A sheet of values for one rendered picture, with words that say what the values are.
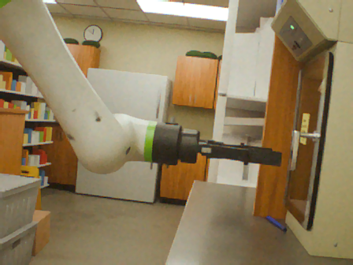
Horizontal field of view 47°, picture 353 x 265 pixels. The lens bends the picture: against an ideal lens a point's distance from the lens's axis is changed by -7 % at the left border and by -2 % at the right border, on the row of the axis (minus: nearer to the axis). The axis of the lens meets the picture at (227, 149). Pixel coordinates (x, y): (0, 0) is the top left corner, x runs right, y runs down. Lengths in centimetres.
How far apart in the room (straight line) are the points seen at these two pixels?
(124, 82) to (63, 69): 512
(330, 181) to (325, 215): 8
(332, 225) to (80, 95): 58
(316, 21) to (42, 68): 56
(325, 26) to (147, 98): 502
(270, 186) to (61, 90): 72
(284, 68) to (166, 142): 52
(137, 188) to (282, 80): 479
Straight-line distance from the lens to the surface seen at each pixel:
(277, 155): 87
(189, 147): 89
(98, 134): 77
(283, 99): 126
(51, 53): 81
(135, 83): 588
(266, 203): 127
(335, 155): 91
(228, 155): 84
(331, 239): 94
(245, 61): 230
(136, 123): 91
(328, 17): 93
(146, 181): 588
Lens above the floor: 120
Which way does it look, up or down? 3 degrees down
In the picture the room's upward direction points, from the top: 7 degrees clockwise
